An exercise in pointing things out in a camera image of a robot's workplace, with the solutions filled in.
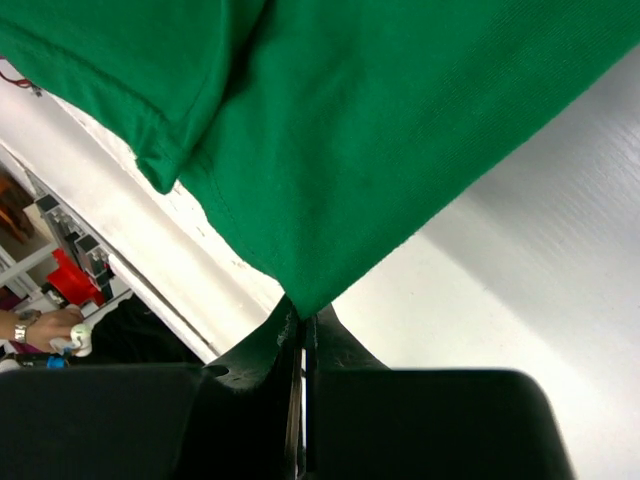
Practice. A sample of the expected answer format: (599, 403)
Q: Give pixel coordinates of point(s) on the silver wrist watch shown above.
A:
(25, 320)

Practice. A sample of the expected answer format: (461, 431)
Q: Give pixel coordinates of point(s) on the white front cover board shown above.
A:
(162, 247)

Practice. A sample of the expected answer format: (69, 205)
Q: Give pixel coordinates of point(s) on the white green handheld device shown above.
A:
(79, 342)

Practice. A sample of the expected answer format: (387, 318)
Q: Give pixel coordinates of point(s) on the red plastic object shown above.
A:
(72, 283)

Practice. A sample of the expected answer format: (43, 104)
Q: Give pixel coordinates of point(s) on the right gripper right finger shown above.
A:
(367, 421)

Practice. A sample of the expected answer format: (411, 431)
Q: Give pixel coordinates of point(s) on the green t-shirt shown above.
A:
(318, 136)

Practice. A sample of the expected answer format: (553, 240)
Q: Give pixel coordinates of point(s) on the person's hand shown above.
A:
(50, 325)

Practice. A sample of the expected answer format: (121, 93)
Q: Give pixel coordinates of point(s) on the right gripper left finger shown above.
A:
(234, 418)

